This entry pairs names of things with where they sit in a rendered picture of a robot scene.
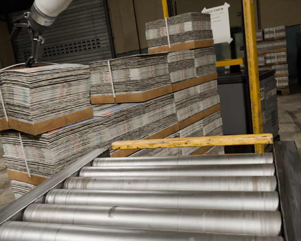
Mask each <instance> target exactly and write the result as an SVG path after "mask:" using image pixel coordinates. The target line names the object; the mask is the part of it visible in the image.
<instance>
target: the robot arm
mask: <svg viewBox="0 0 301 241"><path fill-rule="evenodd" d="M72 1H73V0H35V1H34V3H33V5H32V6H31V8H30V12H24V13H23V15H21V16H18V17H16V18H14V19H13V21H14V22H15V24H14V28H13V30H12V33H11V34H10V36H9V39H16V38H17V37H18V35H19V33H20V31H21V30H22V27H27V31H28V33H29V34H30V37H31V41H32V55H30V56H29V58H28V60H27V61H26V63H25V64H24V67H30V66H32V64H34V63H35V62H37V61H41V60H42V55H43V48H44V44H45V42H46V39H43V38H42V33H43V32H44V31H45V30H46V29H47V27H48V26H50V25H52V24H53V22H54V21H55V19H56V18H57V16H58V14H59V13H61V12H62V11H63V10H65V9H66V8H67V7H68V5H69V4H70V3H71V2H72ZM25 19H27V24H24V23H20V21H23V20H25ZM34 37H37V39H33V38H34Z"/></svg>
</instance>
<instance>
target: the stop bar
mask: <svg viewBox="0 0 301 241"><path fill-rule="evenodd" d="M273 143H274V134H272V133H265V134H247V135H228V136H208V137H189V138H170V139H151V140H132V141H115V142H113V143H112V144H111V147H112V150H127V149H151V148H175V147H200V146H224V145H249V144H273Z"/></svg>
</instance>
